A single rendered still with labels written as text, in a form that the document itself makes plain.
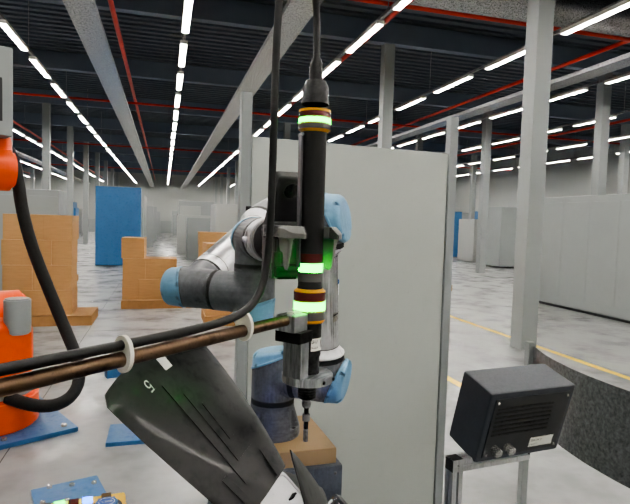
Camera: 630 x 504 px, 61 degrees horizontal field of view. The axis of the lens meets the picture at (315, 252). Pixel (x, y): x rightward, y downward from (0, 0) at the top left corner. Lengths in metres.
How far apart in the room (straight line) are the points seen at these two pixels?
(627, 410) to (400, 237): 1.28
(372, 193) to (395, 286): 0.51
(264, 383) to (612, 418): 1.71
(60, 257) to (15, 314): 4.25
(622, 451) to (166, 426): 2.27
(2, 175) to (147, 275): 5.68
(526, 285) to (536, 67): 2.79
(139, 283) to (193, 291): 8.90
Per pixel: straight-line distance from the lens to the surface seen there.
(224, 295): 0.97
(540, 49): 7.84
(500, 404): 1.36
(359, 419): 2.96
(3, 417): 4.50
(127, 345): 0.51
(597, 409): 2.76
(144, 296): 9.93
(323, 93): 0.73
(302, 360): 0.71
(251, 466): 0.72
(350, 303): 2.77
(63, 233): 8.54
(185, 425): 0.68
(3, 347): 4.44
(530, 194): 7.50
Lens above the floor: 1.61
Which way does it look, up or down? 3 degrees down
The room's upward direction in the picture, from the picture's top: 2 degrees clockwise
